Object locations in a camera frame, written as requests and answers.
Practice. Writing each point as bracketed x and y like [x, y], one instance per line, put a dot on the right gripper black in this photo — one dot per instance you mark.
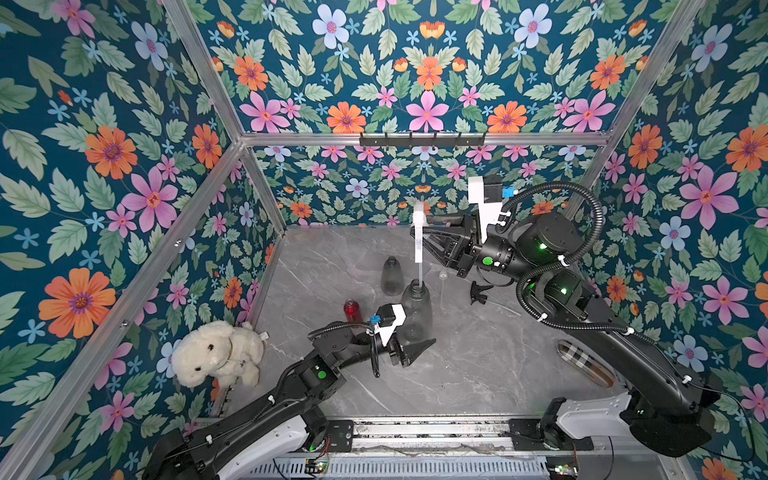
[457, 246]

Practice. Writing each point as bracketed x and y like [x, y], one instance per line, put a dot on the black metal ceiling bracket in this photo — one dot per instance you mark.
[420, 140]

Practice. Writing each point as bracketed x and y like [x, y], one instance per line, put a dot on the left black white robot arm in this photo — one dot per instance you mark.
[287, 418]

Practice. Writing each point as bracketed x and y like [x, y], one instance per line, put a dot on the metal base rail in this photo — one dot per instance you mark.
[500, 446]

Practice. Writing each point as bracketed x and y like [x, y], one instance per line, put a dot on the clear plastic spray bottle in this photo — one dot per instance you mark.
[417, 304]
[392, 278]

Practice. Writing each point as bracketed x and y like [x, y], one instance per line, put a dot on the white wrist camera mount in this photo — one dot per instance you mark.
[488, 193]
[385, 322]

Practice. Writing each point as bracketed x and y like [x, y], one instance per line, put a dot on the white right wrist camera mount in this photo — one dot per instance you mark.
[488, 193]

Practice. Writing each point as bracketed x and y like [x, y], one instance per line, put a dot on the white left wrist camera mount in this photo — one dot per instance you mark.
[385, 322]

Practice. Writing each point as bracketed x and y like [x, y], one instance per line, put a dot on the small red object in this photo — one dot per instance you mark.
[352, 311]

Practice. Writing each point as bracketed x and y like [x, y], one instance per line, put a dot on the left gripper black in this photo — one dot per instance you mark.
[407, 353]

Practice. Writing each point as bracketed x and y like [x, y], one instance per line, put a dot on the cream plush teddy bear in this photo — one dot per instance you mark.
[221, 351]

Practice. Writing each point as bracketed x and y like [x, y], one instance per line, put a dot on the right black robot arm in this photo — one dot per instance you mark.
[666, 408]

